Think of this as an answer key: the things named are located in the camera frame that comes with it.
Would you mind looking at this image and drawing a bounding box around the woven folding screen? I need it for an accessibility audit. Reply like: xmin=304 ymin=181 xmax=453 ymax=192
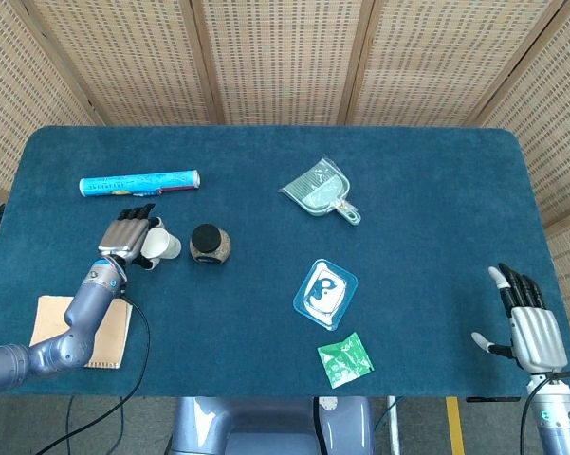
xmin=0 ymin=0 xmax=570 ymax=352

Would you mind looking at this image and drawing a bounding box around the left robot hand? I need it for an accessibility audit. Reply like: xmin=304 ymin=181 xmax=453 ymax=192
xmin=97 ymin=203 xmax=165 ymax=272

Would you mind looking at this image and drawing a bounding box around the robot torso base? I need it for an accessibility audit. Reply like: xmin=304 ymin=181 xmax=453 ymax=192
xmin=163 ymin=395 xmax=376 ymax=455

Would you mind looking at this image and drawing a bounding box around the jar with black lid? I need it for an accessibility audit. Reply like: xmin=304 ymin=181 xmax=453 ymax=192
xmin=189 ymin=223 xmax=233 ymax=265

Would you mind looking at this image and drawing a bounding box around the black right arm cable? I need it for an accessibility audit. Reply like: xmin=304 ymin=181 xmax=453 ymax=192
xmin=466 ymin=372 xmax=570 ymax=455

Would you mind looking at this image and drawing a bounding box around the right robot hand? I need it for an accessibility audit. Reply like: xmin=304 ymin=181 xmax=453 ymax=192
xmin=470 ymin=263 xmax=568 ymax=375

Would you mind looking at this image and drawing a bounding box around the packaged mini dustpan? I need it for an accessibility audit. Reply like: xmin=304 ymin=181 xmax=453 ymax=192
xmin=278 ymin=154 xmax=361 ymax=227

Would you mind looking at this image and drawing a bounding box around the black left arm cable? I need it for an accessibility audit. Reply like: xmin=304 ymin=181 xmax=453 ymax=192
xmin=35 ymin=292 xmax=152 ymax=455

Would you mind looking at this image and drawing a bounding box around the blue plastic card case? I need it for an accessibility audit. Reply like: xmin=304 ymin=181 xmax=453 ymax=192
xmin=292 ymin=258 xmax=359 ymax=332

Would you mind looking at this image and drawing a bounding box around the blue felt table mat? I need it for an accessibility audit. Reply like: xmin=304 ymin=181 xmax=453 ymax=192
xmin=0 ymin=125 xmax=570 ymax=398

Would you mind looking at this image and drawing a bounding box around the blue cylindrical tube package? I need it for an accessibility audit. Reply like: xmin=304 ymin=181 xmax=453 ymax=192
xmin=78 ymin=169 xmax=201 ymax=198

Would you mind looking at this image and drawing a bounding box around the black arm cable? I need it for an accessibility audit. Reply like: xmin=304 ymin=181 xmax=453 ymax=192
xmin=35 ymin=292 xmax=152 ymax=455
xmin=466 ymin=372 xmax=570 ymax=455

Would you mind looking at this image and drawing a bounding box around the green foil sachet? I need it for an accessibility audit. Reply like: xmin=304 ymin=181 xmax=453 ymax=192
xmin=317 ymin=331 xmax=377 ymax=390

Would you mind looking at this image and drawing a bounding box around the tan spiral notebook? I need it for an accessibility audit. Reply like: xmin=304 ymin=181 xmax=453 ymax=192
xmin=28 ymin=295 xmax=135 ymax=371

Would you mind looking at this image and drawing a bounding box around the white paper cup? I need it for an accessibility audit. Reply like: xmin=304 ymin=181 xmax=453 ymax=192
xmin=140 ymin=227 xmax=183 ymax=261

